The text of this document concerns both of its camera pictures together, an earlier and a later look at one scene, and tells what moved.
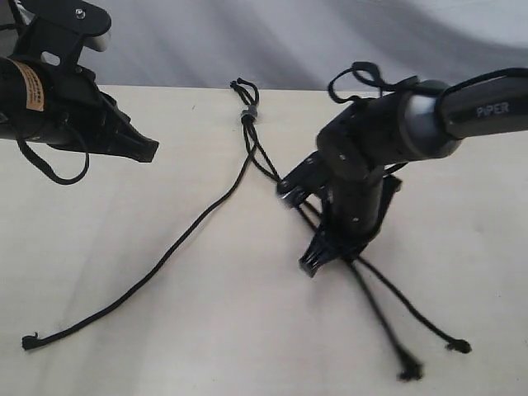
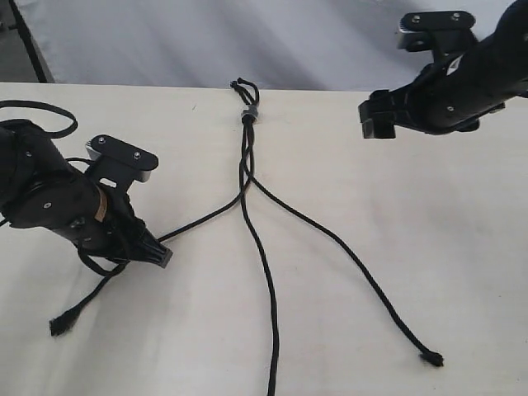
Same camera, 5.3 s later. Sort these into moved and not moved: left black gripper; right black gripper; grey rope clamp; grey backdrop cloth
Moved: right black gripper; left black gripper
Not moved: grey rope clamp; grey backdrop cloth
